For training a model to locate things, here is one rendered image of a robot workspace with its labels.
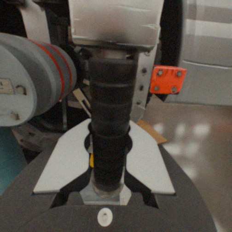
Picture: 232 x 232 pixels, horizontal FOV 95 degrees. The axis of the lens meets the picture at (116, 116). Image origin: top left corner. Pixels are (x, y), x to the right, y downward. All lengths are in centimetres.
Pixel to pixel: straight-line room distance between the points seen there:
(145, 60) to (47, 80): 22
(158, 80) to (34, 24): 31
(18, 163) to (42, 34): 33
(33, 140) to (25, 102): 30
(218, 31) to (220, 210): 111
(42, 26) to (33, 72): 16
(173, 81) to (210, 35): 23
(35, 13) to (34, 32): 4
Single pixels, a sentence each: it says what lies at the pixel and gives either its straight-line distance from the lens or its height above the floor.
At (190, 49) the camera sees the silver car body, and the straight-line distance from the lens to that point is 49.
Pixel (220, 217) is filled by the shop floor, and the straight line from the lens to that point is 122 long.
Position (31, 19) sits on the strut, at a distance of 35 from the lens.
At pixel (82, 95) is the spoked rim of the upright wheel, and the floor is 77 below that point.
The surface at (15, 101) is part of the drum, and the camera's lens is 21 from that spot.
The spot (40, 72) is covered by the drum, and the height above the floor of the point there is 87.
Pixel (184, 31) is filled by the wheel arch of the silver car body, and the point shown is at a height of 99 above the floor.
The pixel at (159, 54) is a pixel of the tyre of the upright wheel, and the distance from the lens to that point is 40.
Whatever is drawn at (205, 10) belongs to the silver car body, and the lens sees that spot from 51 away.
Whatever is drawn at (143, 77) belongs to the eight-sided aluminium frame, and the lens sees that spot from 31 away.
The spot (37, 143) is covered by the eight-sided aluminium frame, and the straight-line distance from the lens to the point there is 48.
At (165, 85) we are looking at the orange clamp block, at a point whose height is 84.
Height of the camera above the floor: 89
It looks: 28 degrees down
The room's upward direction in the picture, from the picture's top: 4 degrees clockwise
